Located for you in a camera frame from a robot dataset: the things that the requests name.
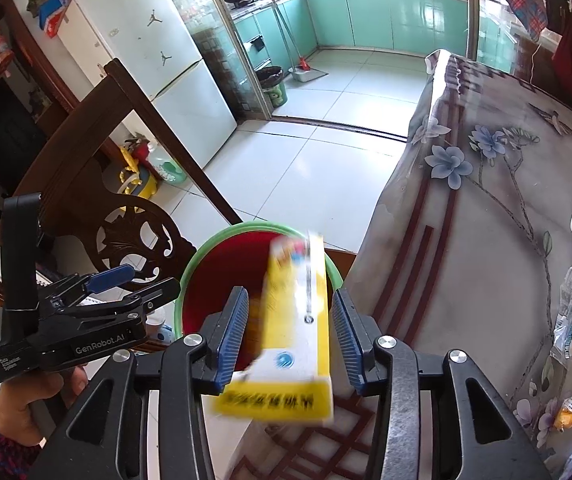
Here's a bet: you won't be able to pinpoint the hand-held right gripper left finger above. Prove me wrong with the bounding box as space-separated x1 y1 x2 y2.
28 286 251 480

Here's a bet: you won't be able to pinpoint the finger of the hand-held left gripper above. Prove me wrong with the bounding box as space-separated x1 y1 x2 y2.
58 276 183 323
41 263 161 307

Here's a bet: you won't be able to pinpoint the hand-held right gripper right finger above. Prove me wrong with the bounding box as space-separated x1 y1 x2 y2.
332 289 553 480

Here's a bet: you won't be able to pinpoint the yellow cardboard box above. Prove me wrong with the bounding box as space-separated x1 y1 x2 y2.
214 232 335 426

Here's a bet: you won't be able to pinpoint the red bucket with green rim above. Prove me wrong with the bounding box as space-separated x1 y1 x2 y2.
174 221 343 376

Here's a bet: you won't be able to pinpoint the person's left hand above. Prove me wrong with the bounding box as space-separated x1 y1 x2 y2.
0 366 88 448

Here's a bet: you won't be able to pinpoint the yellow plastic toy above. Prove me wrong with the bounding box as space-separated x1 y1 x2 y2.
117 146 160 197

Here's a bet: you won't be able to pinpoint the green plastic jug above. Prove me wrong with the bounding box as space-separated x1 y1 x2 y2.
147 141 188 184

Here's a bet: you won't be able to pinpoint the floral tablecloth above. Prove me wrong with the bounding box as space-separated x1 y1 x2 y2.
231 49 572 480

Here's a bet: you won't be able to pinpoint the dark carved wooden chair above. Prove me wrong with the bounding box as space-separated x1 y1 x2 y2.
13 57 244 286

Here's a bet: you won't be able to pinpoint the black television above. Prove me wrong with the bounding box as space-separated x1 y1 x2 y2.
0 77 49 200

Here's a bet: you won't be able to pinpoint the green bin with black bag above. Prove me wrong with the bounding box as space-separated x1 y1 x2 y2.
256 66 288 109

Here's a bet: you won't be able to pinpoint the white refrigerator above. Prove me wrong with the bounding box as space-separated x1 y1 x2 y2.
58 0 239 171

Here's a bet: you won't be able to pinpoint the glass sliding door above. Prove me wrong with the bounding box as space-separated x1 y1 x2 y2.
151 0 274 122

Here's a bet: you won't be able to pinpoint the blue and red box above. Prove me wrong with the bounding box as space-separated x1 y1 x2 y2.
37 0 68 39

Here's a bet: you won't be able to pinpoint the grey dustpan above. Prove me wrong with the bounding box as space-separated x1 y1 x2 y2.
288 62 330 84

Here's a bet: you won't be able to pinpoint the red broom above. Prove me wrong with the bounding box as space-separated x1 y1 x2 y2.
265 0 312 71

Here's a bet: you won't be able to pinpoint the green kitchen cabinets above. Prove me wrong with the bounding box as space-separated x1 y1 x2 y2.
231 0 472 61

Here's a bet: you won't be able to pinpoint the black hanging bag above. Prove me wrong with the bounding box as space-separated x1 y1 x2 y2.
543 0 572 37

